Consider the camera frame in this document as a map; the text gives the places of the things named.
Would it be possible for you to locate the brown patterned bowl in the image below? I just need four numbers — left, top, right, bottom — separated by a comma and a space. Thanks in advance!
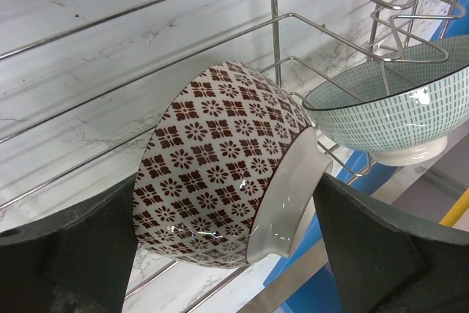
133, 61, 333, 268

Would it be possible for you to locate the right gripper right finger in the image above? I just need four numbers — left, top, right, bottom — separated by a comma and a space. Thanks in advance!
313, 174, 468, 312

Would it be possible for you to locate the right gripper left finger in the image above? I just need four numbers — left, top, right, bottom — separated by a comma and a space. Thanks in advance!
1, 176, 138, 312

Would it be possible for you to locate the green glass bowl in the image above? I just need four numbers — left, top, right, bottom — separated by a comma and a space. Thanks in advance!
302, 35, 468, 166

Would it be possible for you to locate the metal wire dish rack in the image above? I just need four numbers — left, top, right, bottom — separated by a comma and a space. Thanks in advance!
0, 0, 469, 303

